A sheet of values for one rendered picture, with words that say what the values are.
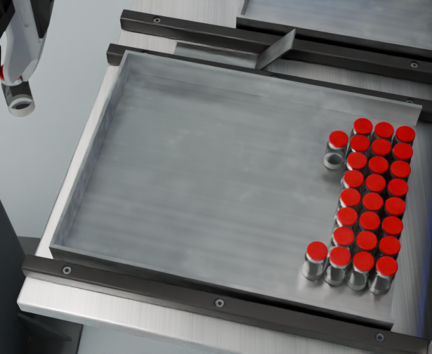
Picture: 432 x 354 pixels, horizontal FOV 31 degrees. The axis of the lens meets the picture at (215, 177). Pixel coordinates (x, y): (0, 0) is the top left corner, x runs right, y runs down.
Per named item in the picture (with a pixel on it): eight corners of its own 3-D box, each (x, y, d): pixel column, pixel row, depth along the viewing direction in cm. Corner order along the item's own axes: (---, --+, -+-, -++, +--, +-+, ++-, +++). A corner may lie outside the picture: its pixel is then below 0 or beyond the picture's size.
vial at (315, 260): (324, 263, 81) (330, 242, 77) (321, 282, 79) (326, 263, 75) (303, 258, 81) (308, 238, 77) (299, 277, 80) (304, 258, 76)
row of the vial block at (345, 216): (367, 143, 88) (374, 119, 84) (343, 288, 79) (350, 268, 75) (348, 139, 89) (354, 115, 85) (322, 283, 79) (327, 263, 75)
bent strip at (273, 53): (291, 62, 95) (296, 29, 90) (287, 81, 93) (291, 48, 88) (177, 42, 96) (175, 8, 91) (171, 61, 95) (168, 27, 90)
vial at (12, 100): (38, 100, 67) (29, 64, 63) (30, 120, 65) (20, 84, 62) (14, 97, 67) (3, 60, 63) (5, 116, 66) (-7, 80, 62)
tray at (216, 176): (415, 123, 90) (422, 105, 87) (387, 336, 77) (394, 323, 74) (128, 69, 94) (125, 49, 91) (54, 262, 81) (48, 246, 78)
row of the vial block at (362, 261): (388, 147, 88) (395, 123, 84) (365, 292, 79) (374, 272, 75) (368, 143, 88) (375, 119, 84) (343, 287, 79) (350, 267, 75)
